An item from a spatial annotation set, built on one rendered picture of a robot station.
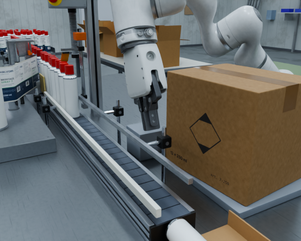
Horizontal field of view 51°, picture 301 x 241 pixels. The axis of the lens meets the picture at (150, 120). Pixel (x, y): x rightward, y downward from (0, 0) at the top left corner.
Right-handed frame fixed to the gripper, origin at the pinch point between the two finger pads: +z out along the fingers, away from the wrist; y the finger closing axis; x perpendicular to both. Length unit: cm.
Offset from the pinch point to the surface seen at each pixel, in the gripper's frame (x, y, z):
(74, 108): 0, 62, -8
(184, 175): -3.2, -4.7, 12.0
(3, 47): 5, 265, -85
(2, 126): 26, 63, -5
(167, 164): -3.1, 1.3, 10.2
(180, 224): 0.4, -6.0, 20.7
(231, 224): -12.6, -5.2, 24.9
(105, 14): -354, 879, -332
